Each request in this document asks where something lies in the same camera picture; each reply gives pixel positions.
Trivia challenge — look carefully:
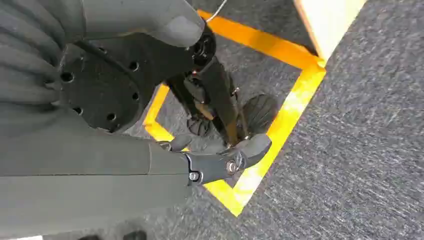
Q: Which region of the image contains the thin white wire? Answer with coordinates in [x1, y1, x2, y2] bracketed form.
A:
[205, 0, 229, 23]

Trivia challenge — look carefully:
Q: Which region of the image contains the yellow floor tape square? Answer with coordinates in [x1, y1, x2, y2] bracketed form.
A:
[142, 9, 328, 218]

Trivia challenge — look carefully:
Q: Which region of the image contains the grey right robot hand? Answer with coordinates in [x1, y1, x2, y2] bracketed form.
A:
[0, 0, 273, 240]

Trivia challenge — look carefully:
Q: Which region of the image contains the ribbed grey right arm sleeve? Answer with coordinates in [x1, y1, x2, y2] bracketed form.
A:
[0, 0, 84, 112]

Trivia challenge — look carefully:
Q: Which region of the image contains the pale wooden panel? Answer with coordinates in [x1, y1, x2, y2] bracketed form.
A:
[292, 0, 368, 63]

